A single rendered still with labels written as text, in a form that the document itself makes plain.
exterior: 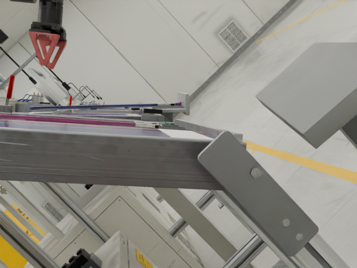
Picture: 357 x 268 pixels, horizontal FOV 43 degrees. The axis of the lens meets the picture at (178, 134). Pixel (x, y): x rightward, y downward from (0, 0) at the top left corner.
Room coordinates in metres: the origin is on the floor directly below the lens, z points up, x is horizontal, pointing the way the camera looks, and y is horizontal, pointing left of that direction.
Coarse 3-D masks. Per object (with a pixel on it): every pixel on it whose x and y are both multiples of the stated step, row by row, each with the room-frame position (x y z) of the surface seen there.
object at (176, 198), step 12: (168, 192) 1.53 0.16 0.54; (180, 192) 1.53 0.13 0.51; (180, 204) 1.53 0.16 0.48; (192, 204) 1.53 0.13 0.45; (192, 216) 1.53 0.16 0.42; (204, 216) 1.53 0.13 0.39; (192, 228) 1.53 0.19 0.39; (204, 228) 1.53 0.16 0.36; (216, 228) 1.53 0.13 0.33; (216, 240) 1.53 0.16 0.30; (228, 240) 1.54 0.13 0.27; (216, 252) 1.53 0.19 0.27; (228, 252) 1.53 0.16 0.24; (252, 264) 1.55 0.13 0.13; (276, 264) 1.67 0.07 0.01
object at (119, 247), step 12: (108, 240) 1.23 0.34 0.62; (120, 240) 1.14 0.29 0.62; (96, 252) 1.23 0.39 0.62; (108, 252) 1.12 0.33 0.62; (120, 252) 1.05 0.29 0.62; (132, 252) 1.14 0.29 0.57; (108, 264) 1.02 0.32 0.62; (120, 264) 0.96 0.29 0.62; (132, 264) 1.04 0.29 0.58; (144, 264) 1.13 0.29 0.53
